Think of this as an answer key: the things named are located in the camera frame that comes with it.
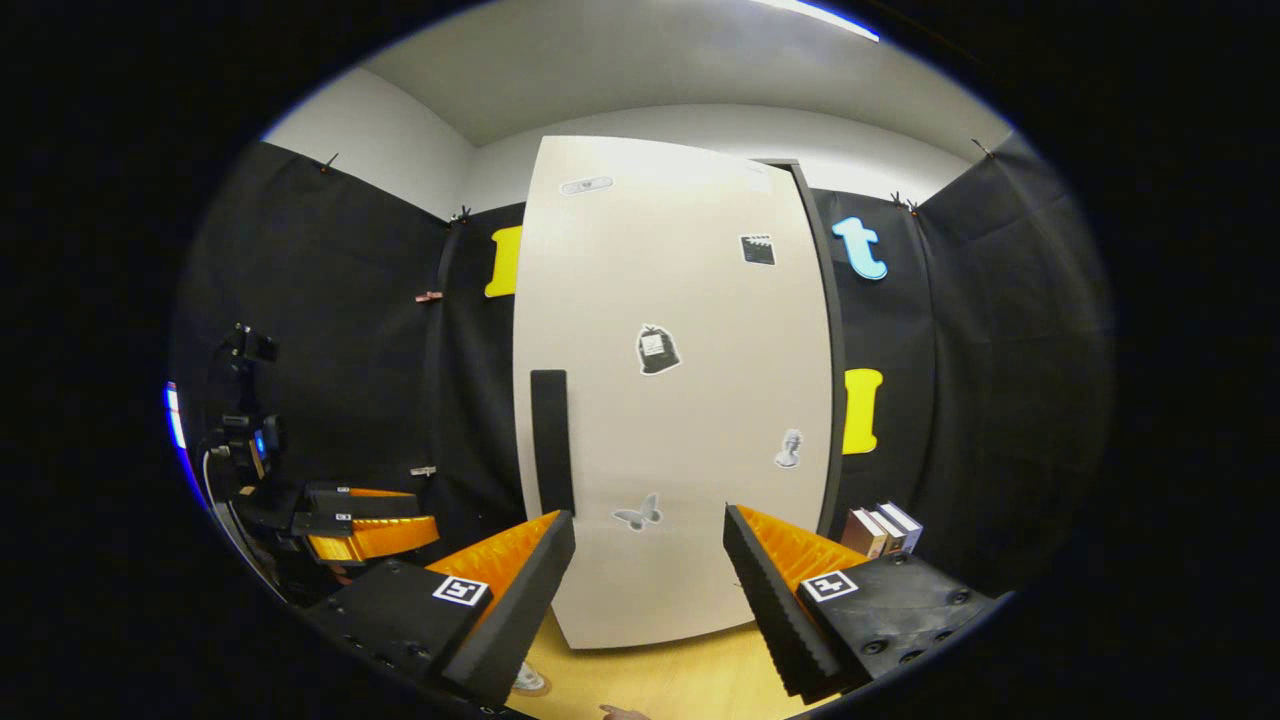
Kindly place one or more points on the beige cabinet door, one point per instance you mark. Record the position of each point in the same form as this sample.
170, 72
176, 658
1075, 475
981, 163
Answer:
700, 450

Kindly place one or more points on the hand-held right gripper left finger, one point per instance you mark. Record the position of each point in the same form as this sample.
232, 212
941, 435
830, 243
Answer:
515, 610

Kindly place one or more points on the round brown coaster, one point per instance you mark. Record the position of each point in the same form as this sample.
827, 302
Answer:
540, 690

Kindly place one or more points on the long ceiling light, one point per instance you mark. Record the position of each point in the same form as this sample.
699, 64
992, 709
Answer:
830, 18

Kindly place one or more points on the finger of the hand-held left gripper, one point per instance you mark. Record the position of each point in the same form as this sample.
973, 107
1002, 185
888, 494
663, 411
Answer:
320, 525
330, 497

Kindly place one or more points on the black backdrop cloth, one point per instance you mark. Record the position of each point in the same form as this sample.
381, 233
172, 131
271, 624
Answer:
330, 300

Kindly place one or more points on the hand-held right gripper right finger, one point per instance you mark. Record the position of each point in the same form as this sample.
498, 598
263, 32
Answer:
765, 600

